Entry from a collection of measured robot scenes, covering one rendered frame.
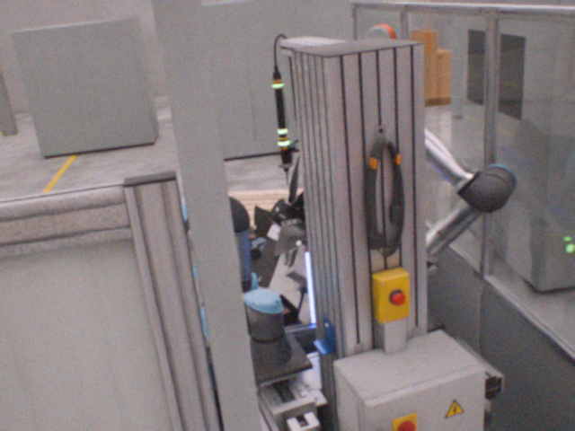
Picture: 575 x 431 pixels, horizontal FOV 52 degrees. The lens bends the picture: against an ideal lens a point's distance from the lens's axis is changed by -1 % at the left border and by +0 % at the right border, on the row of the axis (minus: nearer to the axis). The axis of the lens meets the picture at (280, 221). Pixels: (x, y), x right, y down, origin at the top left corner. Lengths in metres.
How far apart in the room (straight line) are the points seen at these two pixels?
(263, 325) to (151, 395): 1.10
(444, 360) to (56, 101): 8.75
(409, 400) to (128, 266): 0.98
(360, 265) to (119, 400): 0.87
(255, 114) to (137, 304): 7.40
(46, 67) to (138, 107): 1.46
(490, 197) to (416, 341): 0.49
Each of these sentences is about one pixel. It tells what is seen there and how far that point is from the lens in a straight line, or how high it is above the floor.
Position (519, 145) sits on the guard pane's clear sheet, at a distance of 2.21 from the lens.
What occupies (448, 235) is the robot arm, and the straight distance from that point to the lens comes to 2.10.
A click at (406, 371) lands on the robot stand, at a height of 1.23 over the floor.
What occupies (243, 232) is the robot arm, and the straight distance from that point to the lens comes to 2.17.
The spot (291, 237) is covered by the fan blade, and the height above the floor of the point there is 1.19.
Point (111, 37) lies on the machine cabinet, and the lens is 9.61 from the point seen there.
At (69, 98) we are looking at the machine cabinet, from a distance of 9.84.
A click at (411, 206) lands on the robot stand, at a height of 1.62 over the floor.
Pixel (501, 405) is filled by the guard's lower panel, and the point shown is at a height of 0.48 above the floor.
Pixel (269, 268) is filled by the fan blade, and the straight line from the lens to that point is 2.73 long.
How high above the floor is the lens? 2.19
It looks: 22 degrees down
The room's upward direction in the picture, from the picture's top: 6 degrees counter-clockwise
